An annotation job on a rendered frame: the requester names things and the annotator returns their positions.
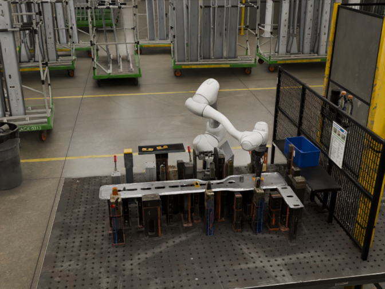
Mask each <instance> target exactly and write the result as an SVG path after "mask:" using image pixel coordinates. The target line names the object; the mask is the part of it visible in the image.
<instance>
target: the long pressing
mask: <svg viewBox="0 0 385 289"><path fill-rule="evenodd" d="M241 175H242V176H243V177H244V182H240V181H239V178H240V176H241ZM253 177H256V173H255V174H240V175H228V176H227V177H226V178H224V179H222V180H215V181H211V183H212V184H213V185H211V188H212V190H213V191H214V192H215V191H223V190H228V191H233V192H239V191H247V190H254V184H255V180H253V179H252V178H253ZM261 177H263V178H264V179H263V180H261V183H260V187H262V189H275V188H277V187H280V186H287V185H288V184H287V183H286V181H285V180H284V179H283V177H282V176H281V174H280V173H278V172H271V173H261ZM233 181H234V182H235V183H228V182H233ZM194 182H199V184H203V183H206V181H203V180H200V179H196V178H195V179H179V180H171V181H156V182H141V183H125V184H117V185H103V186H101V187H100V191H99V199H101V200H110V194H112V188H113V187H117V189H118V190H122V192H118V193H120V194H121V198H135V197H142V195H144V194H158V193H159V195H160V196H164V195H172V194H186V193H201V192H205V188H206V185H202V186H200V187H199V188H195V186H188V187H181V185H194ZM218 182H223V183H224V184H217V183H218ZM169 186H179V187H178V188H169ZM123 187H125V188H126V191H123ZM156 187H165V188H164V189H155V188H156ZM142 188H151V189H150V190H141V189H142ZM128 189H137V190H135V191H127V190H128Z"/></svg>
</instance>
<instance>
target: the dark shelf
mask: <svg viewBox="0 0 385 289"><path fill-rule="evenodd" d="M272 143H273V145H274V146H275V147H276V149H277V150H278V151H279V152H280V154H281V155H282V156H283V157H284V158H285V160H286V158H287V157H288V156H287V155H286V154H285V153H284V150H285V139H282V140H272ZM286 161H287V160H286ZM292 167H298V168H299V169H300V170H301V173H300V176H303V177H304V178H305V179H306V181H307V187H308V189H309V190H310V191H311V192H312V193H321V192H334V191H341V187H340V186H339V185H338V184H337V182H336V181H335V180H334V179H333V178H332V177H331V176H330V175H329V174H328V173H327V172H326V171H325V170H324V169H323V168H322V167H321V166H320V165H318V166H310V167H299V166H298V165H297V164H296V163H295V162H294V161H293V163H292Z"/></svg>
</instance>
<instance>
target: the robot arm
mask: <svg viewBox="0 0 385 289"><path fill-rule="evenodd" d="M218 90H219V84H218V82H217V81H216V80H214V79H207V80H206V81H204V82H203V83H202V85H201V86H200V87H199V88H198V90H197V92H196V94H195V95H194V96H193V97H192V98H188V99H187V100H186V102H185V106H186V108H187V109H188V110H189V111H190V112H192V113H193V114H195V115H198V116H201V117H203V118H208V122H207V128H206V132H205V134H204V135H203V134H202V135H198V136H197V137H196V138H195V139H194V141H193V146H194V148H195V149H196V152H197V151H202V150H203V151H207V150H209V151H211V150H213V153H214V148H215V147H216V148H217V149H218V154H223V155H224V156H226V155H225V154H224V152H223V148H222V147H221V148H220V149H219V148H218V143H219V142H220V141H221V139H222V138H223V137H224V135H225V134H226V132H228V133H229V134H230V135H231V136H232V137H234V138H236V139H237V140H238V141H239V143H240V145H241V147H242V148H243V149H244V150H245V151H252V150H255V152H254V154H255V155H256V178H257V177H260V178H261V172H262V168H263V163H264V162H263V161H262V160H263V156H264V155H265V150H266V145H267V140H268V134H269V130H268V125H267V123H265V122H257V123H256V125H255V126H254V130H253V132H249V131H245V132H239V131H237V130H236V129H235V128H234V127H233V125H232V124H231V123H230V122H229V120H228V119H227V118H226V117H225V116H224V115H222V114H221V113H220V112H218V109H217V104H216V100H217V95H218Z"/></svg>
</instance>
